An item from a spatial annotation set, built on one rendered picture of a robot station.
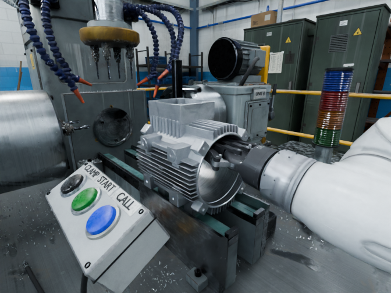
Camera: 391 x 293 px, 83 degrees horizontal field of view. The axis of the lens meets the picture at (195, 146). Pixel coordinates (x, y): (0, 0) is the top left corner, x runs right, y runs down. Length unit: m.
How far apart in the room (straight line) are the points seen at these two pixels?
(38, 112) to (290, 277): 0.67
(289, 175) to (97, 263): 0.25
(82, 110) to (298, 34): 3.32
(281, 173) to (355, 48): 3.22
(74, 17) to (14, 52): 4.87
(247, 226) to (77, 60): 0.82
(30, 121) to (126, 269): 0.46
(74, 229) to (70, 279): 0.33
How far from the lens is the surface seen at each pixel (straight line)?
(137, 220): 0.22
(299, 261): 0.61
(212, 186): 0.54
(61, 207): 0.31
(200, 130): 0.43
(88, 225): 0.24
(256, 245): 0.54
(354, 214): 0.32
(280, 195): 0.35
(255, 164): 0.37
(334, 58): 3.57
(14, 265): 0.69
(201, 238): 0.46
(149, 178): 0.51
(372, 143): 0.43
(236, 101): 0.98
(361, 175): 0.34
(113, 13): 0.81
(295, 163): 0.35
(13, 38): 5.87
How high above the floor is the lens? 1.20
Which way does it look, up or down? 17 degrees down
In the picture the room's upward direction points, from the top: straight up
